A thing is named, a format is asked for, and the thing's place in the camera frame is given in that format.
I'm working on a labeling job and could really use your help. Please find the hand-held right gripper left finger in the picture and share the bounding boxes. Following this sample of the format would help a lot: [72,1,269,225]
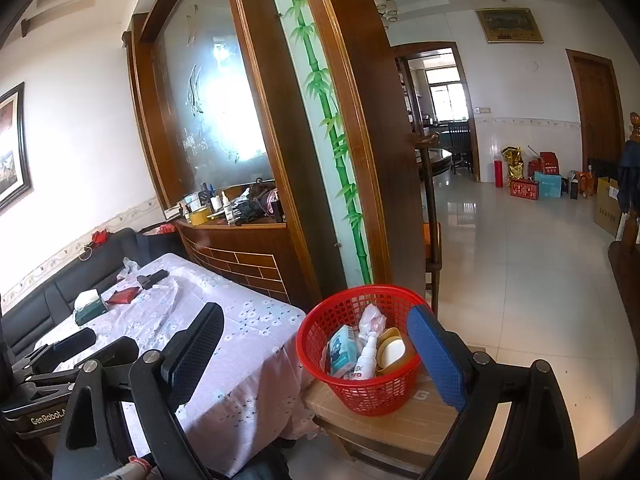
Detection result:
[52,302,225,480]

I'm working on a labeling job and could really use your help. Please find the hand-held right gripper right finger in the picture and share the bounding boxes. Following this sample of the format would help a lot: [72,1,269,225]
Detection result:
[406,305,581,480]

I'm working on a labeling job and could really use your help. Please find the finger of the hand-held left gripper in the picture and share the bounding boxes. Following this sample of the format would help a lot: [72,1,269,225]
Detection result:
[10,328,97,376]
[22,336,140,388]

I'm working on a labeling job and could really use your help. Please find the white spray bottle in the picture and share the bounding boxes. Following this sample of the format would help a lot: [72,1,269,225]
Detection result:
[350,321,381,382]

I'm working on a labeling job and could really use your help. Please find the white plastic bag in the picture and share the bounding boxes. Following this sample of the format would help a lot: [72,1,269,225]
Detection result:
[357,303,388,341]

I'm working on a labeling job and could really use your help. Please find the red plastic basket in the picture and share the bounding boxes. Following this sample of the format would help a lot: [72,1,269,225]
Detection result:
[296,285,432,417]

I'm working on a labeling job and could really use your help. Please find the white teal medicine box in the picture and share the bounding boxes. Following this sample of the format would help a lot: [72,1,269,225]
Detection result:
[327,325,362,378]

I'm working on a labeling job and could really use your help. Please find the dark green tissue box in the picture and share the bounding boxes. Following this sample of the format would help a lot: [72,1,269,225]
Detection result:
[73,289,106,325]

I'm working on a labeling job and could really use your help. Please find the brown cardboard box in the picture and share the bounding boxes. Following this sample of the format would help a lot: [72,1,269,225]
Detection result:
[304,360,493,443]

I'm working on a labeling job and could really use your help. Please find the flat red packet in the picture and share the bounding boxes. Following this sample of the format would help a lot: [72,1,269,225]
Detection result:
[106,286,141,306]

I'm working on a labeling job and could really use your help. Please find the black sofa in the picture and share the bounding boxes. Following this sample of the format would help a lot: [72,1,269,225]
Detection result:
[0,226,151,361]

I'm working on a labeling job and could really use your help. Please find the floral lilac tablecloth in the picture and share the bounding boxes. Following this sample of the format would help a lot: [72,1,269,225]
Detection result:
[32,252,321,478]

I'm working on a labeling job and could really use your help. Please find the wooden stool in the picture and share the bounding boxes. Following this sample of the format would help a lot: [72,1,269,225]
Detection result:
[312,410,471,478]

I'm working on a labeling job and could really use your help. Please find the group of small bottles jars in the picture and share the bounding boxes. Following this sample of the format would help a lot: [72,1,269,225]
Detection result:
[167,182,236,226]

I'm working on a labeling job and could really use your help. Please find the black handbag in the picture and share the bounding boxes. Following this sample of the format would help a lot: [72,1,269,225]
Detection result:
[235,178,286,226]

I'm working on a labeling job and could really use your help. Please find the red gift box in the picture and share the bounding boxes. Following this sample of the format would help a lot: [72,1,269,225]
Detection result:
[509,176,541,201]

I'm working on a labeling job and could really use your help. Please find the round dark table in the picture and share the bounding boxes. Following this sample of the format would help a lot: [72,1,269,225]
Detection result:
[415,145,453,178]

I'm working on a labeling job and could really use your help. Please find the large framed painting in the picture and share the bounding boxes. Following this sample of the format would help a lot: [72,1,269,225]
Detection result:
[0,81,35,213]

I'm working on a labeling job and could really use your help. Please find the teal gift bag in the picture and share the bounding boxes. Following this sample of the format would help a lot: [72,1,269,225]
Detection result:
[533,171,562,199]

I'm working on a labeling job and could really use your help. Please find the dark wooden step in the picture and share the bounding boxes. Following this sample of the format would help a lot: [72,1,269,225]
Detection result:
[607,240,640,341]

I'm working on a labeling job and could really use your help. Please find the gold gift bag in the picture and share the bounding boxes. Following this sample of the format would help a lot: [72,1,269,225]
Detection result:
[501,146,524,181]

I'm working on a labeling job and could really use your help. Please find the dark dining chair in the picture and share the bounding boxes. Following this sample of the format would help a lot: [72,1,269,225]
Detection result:
[446,121,473,176]

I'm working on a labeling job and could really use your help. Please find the stack of red boxes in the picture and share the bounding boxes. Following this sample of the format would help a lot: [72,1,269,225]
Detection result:
[527,151,560,176]

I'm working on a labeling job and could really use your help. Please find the brown paper bag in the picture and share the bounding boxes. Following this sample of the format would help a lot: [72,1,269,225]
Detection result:
[570,170,596,200]

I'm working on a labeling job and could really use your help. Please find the printed cardboard box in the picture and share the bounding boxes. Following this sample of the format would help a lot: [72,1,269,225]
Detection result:
[593,176,623,238]

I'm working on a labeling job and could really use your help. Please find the window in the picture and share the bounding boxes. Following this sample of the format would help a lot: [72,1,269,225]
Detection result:
[425,67,463,121]

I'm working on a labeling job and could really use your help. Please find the dark jacket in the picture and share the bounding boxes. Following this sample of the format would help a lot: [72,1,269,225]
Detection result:
[616,142,640,216]

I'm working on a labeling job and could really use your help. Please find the brown wooden door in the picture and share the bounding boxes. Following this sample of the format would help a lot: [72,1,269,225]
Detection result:
[565,48,626,181]

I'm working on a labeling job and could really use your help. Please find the gold framed picture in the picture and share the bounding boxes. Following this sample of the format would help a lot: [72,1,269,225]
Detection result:
[475,7,545,44]

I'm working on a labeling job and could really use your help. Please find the grey cable connector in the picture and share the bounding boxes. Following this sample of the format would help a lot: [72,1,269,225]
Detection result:
[112,455,158,480]

